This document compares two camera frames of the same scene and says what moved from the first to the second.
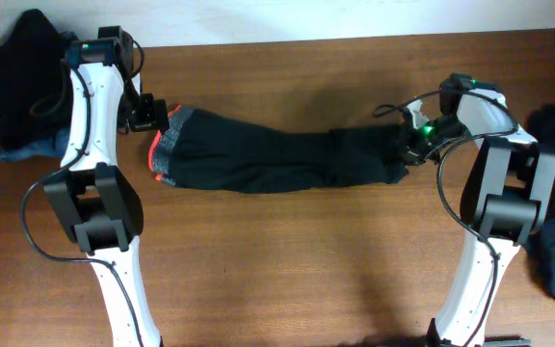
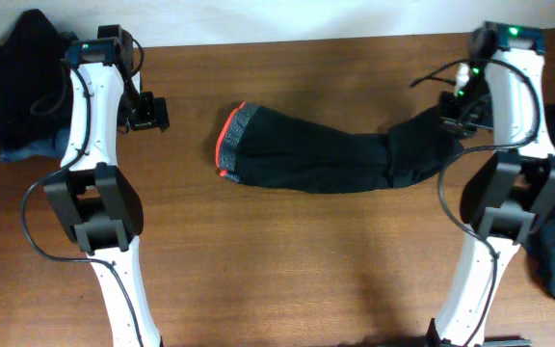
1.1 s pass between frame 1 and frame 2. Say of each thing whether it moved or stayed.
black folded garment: stayed
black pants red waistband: moved
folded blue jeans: stayed
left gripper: stayed
